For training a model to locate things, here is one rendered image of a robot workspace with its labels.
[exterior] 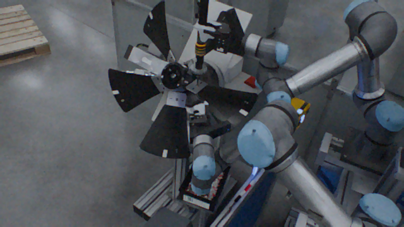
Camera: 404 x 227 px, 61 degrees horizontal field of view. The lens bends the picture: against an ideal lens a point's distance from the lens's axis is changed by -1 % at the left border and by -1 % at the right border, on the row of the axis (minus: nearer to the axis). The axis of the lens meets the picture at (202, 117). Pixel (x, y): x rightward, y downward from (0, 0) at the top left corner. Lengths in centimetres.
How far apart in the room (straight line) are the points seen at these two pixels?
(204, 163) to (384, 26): 72
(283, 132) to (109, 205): 179
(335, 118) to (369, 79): 68
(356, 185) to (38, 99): 274
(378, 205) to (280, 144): 38
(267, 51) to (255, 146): 45
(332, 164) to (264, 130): 82
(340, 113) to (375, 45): 94
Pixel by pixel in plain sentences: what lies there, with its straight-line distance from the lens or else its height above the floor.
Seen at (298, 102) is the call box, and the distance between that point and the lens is 172.
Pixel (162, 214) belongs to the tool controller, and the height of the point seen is 123.
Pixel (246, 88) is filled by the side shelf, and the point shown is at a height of 86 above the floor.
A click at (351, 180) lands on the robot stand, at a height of 95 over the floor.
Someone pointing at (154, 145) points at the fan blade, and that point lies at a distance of 154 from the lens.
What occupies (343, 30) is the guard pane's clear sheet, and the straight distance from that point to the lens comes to 192.
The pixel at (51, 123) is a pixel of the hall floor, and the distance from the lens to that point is 319.
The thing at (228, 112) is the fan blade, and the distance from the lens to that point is 141.
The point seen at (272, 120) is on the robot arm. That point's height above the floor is 148.
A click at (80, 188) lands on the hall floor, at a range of 267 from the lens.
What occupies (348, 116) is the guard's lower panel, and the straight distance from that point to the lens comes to 212.
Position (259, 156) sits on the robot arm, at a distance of 93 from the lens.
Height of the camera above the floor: 210
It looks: 42 degrees down
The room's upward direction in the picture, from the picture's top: 6 degrees clockwise
